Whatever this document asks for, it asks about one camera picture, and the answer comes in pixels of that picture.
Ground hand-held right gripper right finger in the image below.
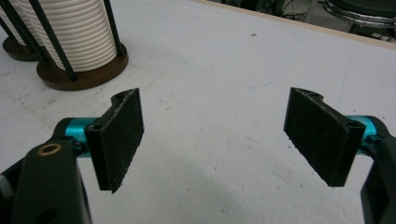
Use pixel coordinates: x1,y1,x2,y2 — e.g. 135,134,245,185
283,87,380,188

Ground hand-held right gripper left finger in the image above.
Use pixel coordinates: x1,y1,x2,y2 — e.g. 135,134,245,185
64,88,145,194

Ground tall stack of white cups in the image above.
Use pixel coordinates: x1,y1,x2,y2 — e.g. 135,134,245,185
0,6,45,47
17,0,118,73

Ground chrome ring stool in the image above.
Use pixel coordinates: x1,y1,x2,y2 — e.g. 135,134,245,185
322,0,396,40

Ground black cables on floor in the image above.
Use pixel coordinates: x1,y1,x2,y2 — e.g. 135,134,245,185
267,0,314,21

